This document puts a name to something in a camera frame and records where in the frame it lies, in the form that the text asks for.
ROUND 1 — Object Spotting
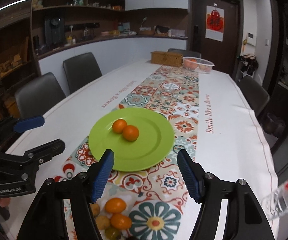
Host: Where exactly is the brown longan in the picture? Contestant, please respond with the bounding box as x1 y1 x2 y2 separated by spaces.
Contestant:
90 203 101 217
95 215 110 230

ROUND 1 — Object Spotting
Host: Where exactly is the green plum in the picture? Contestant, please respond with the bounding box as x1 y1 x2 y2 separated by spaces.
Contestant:
104 227 122 240

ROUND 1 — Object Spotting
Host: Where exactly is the orange mandarin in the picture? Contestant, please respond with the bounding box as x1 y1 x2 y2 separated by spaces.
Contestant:
104 197 127 214
122 125 140 141
110 213 132 230
112 119 128 134

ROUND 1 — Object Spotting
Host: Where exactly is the white kitchen counter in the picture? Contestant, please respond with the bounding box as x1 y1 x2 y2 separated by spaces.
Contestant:
38 37 187 87

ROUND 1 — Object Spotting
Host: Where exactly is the near left dark chair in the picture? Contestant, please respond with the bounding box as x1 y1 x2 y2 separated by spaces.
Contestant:
15 73 66 119

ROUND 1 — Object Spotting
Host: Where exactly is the clear water bottle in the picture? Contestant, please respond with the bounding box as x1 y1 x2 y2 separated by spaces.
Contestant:
260 180 288 220

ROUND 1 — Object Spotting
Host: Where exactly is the white tablecloth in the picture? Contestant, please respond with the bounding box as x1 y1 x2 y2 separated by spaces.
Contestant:
8 61 278 239

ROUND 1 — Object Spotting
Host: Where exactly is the patterned table runner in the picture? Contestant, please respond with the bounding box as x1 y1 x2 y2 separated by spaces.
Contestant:
55 66 199 239

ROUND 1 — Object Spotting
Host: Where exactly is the black coffee machine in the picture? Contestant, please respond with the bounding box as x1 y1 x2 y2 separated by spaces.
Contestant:
44 17 65 48

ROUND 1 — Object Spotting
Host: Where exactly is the green plate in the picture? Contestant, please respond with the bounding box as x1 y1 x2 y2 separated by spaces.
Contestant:
88 108 175 172

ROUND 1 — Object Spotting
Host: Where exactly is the right side dark chair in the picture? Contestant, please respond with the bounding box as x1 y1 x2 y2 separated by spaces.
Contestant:
237 76 270 117

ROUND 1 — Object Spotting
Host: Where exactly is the black bag on rack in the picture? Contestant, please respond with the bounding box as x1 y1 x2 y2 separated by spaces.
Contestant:
238 53 259 77

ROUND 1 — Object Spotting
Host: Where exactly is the woven wicker box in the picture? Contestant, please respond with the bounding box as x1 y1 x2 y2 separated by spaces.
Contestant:
151 51 183 67

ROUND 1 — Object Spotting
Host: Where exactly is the clear plastic fruit container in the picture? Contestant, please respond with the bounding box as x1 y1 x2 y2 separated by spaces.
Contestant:
183 56 215 74

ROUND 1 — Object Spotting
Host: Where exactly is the far end dark chair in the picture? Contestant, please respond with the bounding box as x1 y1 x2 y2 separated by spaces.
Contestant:
168 48 201 58

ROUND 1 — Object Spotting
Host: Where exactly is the white intercom panel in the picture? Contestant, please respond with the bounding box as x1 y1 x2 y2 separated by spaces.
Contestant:
246 33 256 47

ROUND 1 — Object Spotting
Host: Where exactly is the red fu door poster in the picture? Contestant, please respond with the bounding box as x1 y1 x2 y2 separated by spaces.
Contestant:
205 5 225 42

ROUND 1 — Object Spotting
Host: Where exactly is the dark wooden door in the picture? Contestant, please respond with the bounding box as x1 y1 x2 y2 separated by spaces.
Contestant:
187 0 243 76

